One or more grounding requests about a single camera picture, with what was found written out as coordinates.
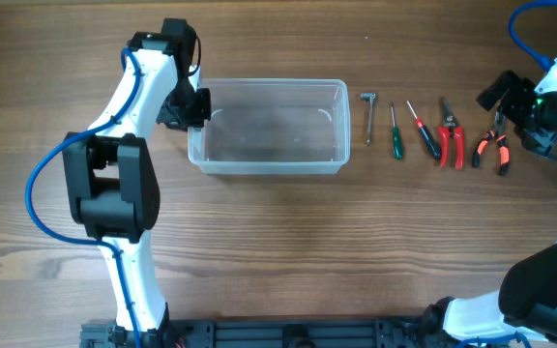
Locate orange black needle-nose pliers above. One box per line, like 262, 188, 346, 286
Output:
471, 109, 512, 177

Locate clear plastic container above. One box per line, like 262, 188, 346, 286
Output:
188, 78, 351, 175

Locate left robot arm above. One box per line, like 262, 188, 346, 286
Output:
62, 18, 211, 334

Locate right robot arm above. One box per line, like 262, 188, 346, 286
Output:
421, 58, 557, 347

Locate red and black screwdriver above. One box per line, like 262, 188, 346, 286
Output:
406, 101, 442, 160

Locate small metal socket wrench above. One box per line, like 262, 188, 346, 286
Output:
360, 92, 377, 147

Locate red handled pruning shears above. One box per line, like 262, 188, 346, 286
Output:
437, 97, 465, 170

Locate green handled screwdriver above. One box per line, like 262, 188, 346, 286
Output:
390, 103, 403, 160

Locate left blue cable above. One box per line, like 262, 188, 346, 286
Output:
24, 46, 144, 348

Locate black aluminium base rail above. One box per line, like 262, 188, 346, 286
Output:
78, 316, 447, 348

